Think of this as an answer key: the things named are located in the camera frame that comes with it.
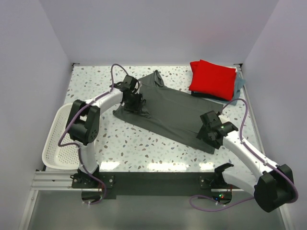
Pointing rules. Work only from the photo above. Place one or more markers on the aluminium frame rail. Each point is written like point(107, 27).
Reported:
point(255, 126)

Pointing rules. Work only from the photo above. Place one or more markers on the grey t shirt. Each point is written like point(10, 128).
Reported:
point(170, 113)

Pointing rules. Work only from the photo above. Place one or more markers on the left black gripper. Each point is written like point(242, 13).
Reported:
point(137, 106)

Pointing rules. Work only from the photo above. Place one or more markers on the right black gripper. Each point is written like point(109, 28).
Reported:
point(202, 135)

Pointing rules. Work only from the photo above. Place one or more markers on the folded light blue t shirt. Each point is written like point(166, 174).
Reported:
point(239, 84)

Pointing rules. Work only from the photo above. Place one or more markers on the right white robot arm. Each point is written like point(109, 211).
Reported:
point(271, 184)

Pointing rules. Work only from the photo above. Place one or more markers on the folded red t shirt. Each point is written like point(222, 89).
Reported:
point(212, 79)

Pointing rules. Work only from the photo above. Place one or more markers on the folded black t shirt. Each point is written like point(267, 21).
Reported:
point(209, 96)

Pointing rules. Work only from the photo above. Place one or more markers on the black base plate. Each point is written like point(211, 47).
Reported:
point(110, 185)

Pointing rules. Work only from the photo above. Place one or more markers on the white plastic basket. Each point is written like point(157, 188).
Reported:
point(54, 156)

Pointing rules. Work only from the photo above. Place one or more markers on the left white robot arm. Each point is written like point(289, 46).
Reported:
point(84, 118)

